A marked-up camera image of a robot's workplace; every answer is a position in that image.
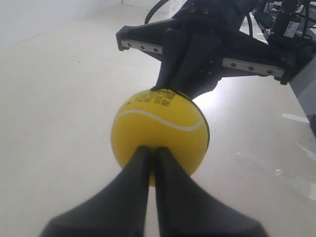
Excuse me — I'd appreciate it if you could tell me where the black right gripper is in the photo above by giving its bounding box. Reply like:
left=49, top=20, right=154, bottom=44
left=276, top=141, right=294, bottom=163
left=116, top=0, right=316, bottom=99

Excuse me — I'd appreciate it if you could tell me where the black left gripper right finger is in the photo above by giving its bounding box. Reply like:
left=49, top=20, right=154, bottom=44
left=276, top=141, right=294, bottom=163
left=155, top=147, right=268, bottom=237

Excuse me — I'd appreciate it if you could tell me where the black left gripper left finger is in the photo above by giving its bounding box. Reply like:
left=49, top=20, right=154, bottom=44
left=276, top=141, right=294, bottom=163
left=41, top=146, right=151, bottom=237

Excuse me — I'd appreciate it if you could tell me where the yellow tennis ball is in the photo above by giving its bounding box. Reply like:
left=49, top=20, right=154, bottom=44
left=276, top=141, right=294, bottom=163
left=111, top=89, right=210, bottom=175

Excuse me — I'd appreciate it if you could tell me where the dark equipment in background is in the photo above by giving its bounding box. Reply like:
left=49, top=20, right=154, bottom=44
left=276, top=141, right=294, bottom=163
left=251, top=0, right=316, bottom=54

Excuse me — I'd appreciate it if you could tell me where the black right camera cable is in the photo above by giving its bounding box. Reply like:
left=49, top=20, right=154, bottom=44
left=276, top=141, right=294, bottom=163
left=144, top=0, right=171, bottom=25

